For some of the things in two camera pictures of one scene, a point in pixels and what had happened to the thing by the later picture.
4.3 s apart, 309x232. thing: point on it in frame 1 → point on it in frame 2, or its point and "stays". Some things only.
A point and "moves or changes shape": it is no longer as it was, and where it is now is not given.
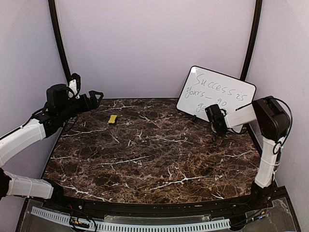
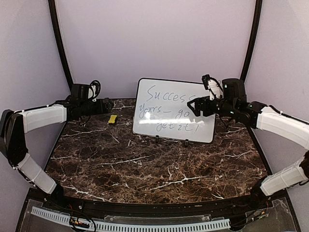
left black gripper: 95,104 → 107,109
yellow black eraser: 113,119 stays
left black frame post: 53,13 stays
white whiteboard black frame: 203,88 moves or changes shape
